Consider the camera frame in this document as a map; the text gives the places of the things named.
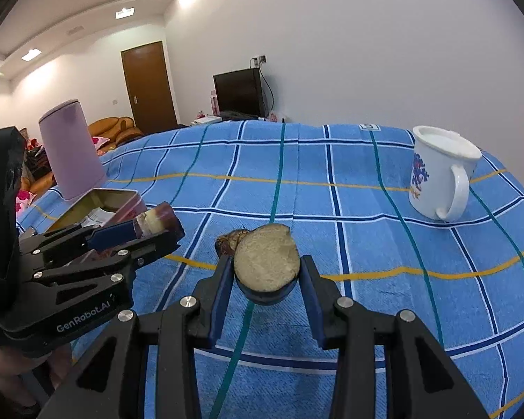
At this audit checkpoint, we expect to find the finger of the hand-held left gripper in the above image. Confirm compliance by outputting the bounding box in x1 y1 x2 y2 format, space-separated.
17 220 137 257
26 228 185 285

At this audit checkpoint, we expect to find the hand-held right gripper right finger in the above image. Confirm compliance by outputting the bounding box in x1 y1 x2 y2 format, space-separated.
300 255 490 419

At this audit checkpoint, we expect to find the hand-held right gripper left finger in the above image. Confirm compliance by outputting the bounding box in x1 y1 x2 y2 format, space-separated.
46 255 235 419

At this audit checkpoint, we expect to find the pink metal tin box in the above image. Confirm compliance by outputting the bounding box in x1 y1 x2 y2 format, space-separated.
44 188 148 233

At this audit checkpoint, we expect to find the large eggplant slice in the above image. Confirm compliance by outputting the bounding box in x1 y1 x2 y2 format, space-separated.
233 223 301 306

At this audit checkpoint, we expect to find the printed paper leaflet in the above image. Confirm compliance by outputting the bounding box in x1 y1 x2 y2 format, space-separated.
82 207 115 228

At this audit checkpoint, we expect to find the dark brown wrinkled fruit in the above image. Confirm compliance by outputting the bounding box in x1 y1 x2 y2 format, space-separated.
215 228 250 259

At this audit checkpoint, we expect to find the pink electric kettle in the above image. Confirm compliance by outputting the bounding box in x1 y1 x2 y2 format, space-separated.
38 100 108 201

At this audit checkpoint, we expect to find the pink floral cushion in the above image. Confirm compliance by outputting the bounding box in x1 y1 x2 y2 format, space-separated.
16 189 35 215

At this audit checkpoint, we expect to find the orange leather sofa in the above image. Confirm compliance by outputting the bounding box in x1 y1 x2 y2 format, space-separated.
87 116 144 149

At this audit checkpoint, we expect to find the blue plaid blanket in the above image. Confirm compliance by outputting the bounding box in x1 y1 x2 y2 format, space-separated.
15 120 524 419

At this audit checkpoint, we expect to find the brown wooden door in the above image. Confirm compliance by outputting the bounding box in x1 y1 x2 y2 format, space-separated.
121 41 178 134

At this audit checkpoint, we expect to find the black television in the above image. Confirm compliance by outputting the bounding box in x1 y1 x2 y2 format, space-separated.
213 68 267 119

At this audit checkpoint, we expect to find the white floral mug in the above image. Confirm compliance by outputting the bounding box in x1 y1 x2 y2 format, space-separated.
408 125 482 222

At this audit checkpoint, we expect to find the black power cable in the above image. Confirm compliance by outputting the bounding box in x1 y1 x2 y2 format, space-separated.
261 67 276 113

